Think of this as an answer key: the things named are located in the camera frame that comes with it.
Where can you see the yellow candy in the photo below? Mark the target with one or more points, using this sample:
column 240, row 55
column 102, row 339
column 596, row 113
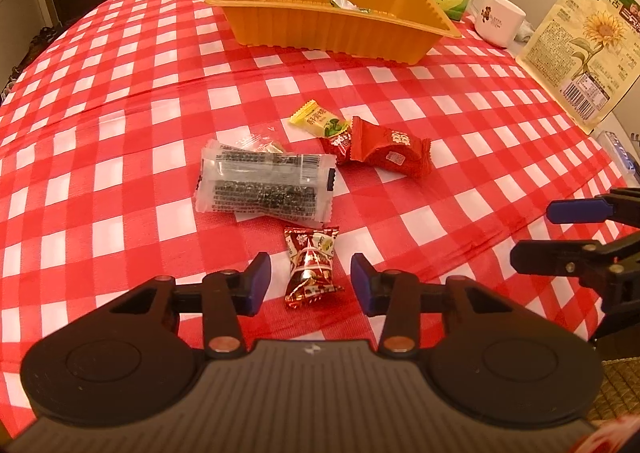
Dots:
column 317, row 117

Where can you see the orange plastic tray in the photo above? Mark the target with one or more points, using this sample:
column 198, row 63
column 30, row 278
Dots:
column 280, row 25

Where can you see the clear candy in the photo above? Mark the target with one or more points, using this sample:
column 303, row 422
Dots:
column 267, row 145

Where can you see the clear packet of dark bars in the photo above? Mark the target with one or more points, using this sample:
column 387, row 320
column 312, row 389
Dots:
column 260, row 183

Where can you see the quilted beige chair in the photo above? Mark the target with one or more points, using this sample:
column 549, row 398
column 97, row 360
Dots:
column 620, row 385

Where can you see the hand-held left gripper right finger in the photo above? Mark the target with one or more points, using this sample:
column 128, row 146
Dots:
column 362, row 285

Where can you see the row of shoes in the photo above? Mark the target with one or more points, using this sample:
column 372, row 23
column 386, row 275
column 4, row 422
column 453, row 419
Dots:
column 25, row 58

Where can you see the white mug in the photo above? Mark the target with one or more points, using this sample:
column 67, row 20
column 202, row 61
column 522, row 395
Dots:
column 500, row 18

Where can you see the dark red candy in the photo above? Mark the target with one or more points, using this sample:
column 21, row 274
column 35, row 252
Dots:
column 310, row 268

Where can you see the sunflower seed bag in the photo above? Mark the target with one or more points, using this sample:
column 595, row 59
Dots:
column 585, row 48

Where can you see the silver vacuum snack packet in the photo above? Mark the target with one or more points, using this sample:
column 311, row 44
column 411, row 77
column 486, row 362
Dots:
column 344, row 2

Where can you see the red checked tablecloth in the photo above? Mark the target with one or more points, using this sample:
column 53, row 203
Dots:
column 125, row 133

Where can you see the small red candy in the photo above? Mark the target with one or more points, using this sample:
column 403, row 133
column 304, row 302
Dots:
column 337, row 143

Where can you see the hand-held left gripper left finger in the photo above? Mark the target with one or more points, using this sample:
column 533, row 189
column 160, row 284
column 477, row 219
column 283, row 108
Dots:
column 260, row 283

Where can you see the blue and white small box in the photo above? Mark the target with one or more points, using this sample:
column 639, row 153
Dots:
column 619, row 152

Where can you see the red snack packet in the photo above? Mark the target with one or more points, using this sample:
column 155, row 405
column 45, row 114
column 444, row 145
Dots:
column 390, row 148

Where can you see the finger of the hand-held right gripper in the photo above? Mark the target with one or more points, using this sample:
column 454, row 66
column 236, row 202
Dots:
column 545, row 257
column 575, row 210

